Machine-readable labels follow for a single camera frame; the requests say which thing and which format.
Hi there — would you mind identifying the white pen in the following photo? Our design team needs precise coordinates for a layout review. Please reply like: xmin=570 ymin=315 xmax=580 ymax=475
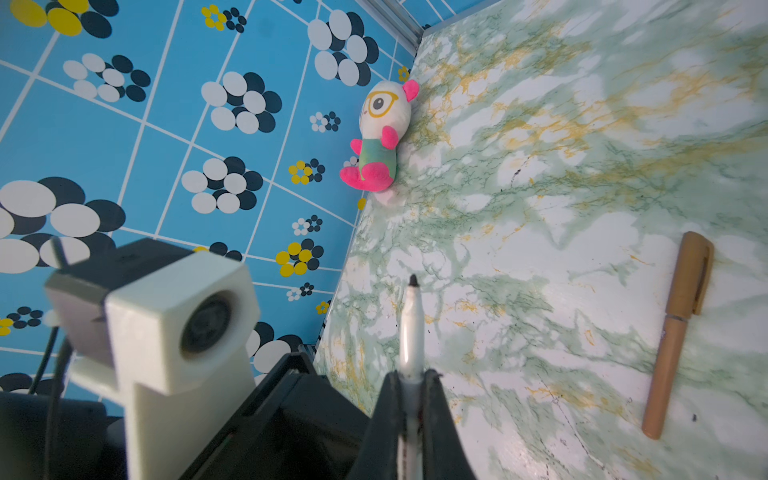
xmin=397 ymin=274 xmax=425 ymax=479

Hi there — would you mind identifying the aluminium frame post left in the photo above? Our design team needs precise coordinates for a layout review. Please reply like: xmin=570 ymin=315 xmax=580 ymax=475
xmin=356 ymin=0 xmax=425 ymax=55

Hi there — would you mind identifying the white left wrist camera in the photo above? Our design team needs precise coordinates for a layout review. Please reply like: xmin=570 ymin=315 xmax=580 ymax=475
xmin=45 ymin=238 xmax=260 ymax=479

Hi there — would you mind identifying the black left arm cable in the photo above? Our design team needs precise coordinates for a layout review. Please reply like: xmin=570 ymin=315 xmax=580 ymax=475
xmin=26 ymin=326 xmax=76 ymax=480

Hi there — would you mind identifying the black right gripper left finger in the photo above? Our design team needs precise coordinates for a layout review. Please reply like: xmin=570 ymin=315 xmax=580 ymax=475
xmin=347 ymin=371 xmax=401 ymax=480

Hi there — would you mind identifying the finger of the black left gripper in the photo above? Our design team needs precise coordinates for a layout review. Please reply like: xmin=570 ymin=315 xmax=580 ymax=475
xmin=181 ymin=352 xmax=369 ymax=479

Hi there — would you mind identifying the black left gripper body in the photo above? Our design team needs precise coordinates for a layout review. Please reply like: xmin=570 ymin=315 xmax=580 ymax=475
xmin=1 ymin=392 xmax=128 ymax=479

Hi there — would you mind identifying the pink white plush toy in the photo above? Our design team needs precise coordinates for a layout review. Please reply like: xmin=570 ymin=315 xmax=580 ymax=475
xmin=340 ymin=79 xmax=420 ymax=192

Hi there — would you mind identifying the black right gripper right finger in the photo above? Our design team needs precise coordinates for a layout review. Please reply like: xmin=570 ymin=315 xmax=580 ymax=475
xmin=421 ymin=369 xmax=475 ymax=480

